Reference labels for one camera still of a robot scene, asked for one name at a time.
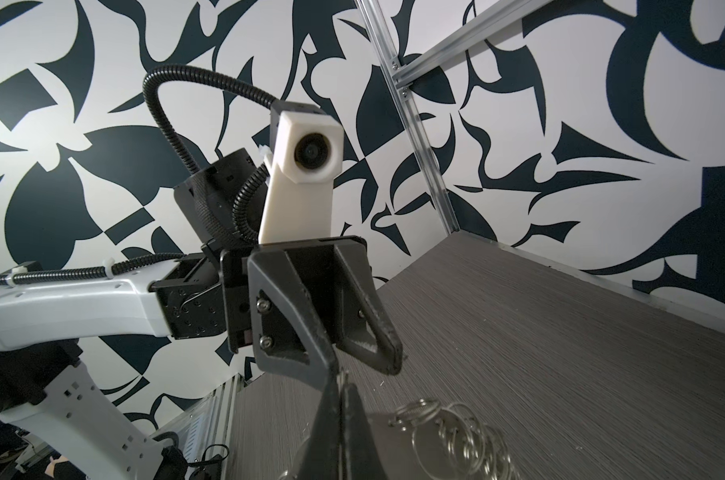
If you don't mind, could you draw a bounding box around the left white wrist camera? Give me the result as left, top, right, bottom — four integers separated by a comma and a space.
258, 100, 344, 244

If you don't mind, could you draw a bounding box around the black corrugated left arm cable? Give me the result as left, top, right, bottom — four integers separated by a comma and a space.
0, 64, 280, 287

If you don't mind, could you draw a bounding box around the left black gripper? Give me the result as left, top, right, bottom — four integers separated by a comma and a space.
152, 237, 403, 390

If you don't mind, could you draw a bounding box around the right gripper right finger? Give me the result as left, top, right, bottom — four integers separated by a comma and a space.
342, 383, 387, 480

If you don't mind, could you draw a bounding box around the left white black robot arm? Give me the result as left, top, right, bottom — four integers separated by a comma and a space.
0, 150, 402, 479

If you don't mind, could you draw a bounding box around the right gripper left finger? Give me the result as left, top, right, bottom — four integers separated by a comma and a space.
294, 383, 340, 480

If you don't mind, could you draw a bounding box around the silver keyring with red tag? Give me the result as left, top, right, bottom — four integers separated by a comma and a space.
385, 398, 521, 479

